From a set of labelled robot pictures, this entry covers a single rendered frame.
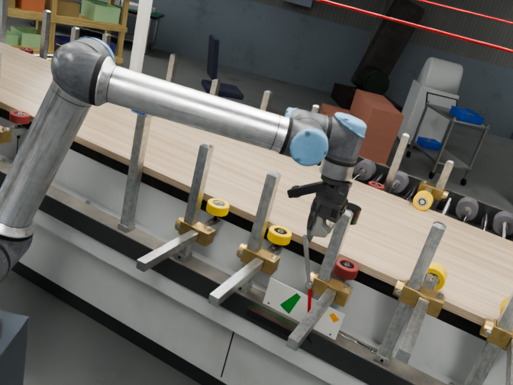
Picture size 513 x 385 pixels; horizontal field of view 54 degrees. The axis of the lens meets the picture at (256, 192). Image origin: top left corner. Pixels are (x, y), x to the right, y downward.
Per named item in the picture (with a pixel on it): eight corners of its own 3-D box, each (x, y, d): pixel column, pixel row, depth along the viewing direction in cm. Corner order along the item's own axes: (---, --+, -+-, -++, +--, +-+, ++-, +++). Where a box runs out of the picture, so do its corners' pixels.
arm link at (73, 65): (37, 40, 107) (338, 132, 115) (57, 34, 118) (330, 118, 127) (30, 93, 111) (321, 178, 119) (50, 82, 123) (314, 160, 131)
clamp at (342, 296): (343, 307, 154) (348, 293, 153) (304, 288, 159) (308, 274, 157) (349, 299, 159) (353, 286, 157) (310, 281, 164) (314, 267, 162)
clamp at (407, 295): (437, 319, 142) (443, 304, 140) (390, 298, 146) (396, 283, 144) (439, 309, 147) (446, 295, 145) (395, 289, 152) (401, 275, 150)
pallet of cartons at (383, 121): (365, 145, 692) (382, 94, 665) (390, 178, 580) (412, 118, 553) (304, 131, 680) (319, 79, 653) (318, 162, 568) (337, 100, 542)
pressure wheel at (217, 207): (226, 235, 183) (233, 207, 179) (204, 234, 180) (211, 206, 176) (219, 224, 190) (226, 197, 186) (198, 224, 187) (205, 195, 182)
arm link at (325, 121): (288, 111, 126) (336, 122, 127) (285, 101, 137) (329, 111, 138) (279, 147, 129) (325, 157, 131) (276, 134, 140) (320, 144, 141)
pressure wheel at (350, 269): (344, 303, 161) (356, 273, 157) (321, 292, 164) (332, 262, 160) (351, 292, 168) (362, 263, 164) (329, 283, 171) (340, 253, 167)
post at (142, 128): (126, 233, 187) (146, 116, 171) (116, 228, 189) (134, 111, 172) (134, 229, 191) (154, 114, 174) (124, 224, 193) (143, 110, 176)
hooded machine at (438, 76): (391, 134, 797) (421, 52, 749) (426, 143, 800) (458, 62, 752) (400, 146, 737) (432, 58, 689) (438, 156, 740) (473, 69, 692)
